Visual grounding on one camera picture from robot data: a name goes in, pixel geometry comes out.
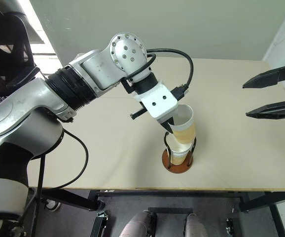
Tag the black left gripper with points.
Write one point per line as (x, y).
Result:
(137, 112)

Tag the yellow white paper cup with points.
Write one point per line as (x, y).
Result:
(185, 130)
(179, 160)
(182, 147)

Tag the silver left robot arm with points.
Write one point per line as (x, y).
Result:
(95, 69)

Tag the black robot stand platform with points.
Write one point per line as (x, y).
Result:
(170, 219)

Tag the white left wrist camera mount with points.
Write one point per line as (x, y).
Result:
(159, 101)

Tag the black metal table frame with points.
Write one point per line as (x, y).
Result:
(157, 193)

